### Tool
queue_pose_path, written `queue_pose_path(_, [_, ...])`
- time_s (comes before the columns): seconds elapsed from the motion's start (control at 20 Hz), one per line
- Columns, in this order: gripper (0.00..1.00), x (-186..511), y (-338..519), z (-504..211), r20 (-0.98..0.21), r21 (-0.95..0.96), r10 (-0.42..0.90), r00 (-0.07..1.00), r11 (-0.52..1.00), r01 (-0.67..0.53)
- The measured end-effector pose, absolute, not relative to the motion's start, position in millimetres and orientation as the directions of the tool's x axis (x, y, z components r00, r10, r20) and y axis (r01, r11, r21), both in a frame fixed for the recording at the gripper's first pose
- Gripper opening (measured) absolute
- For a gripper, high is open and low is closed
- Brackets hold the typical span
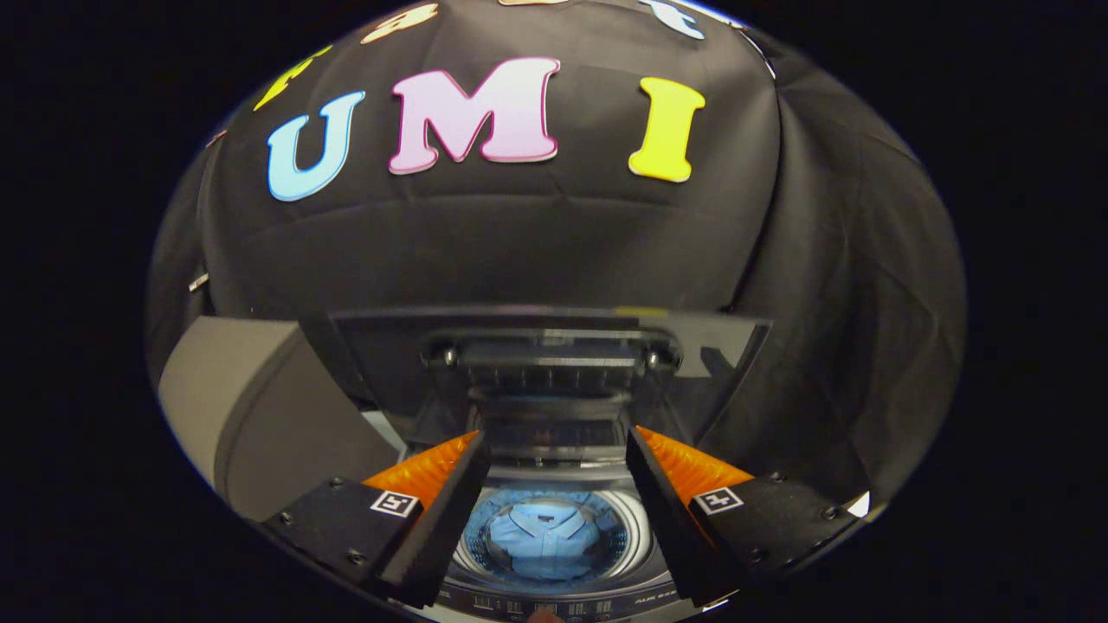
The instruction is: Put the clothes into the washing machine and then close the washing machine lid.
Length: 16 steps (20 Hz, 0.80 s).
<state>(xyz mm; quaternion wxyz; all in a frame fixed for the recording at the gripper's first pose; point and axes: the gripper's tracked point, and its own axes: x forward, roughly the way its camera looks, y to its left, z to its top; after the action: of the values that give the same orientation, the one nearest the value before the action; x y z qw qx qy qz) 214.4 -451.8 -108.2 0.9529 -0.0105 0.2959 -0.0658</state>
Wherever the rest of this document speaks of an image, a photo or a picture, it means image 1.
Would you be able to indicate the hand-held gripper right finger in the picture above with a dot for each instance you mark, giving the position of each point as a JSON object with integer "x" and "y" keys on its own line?
{"x": 671, "y": 519}

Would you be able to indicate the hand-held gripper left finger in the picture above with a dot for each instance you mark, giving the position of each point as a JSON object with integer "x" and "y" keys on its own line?
{"x": 446, "y": 519}

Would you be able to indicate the light blue polo shirt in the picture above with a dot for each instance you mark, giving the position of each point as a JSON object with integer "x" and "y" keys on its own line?
{"x": 545, "y": 541}

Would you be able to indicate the grey top-load washing machine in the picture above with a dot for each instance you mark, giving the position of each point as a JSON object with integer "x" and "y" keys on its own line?
{"x": 563, "y": 599}

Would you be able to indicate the black backdrop cloth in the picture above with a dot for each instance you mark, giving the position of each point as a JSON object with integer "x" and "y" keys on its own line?
{"x": 519, "y": 251}

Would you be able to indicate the small silver clip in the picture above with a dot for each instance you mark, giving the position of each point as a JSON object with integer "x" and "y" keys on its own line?
{"x": 198, "y": 282}

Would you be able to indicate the small red clip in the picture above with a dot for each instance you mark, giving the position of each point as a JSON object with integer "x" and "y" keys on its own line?
{"x": 215, "y": 137}

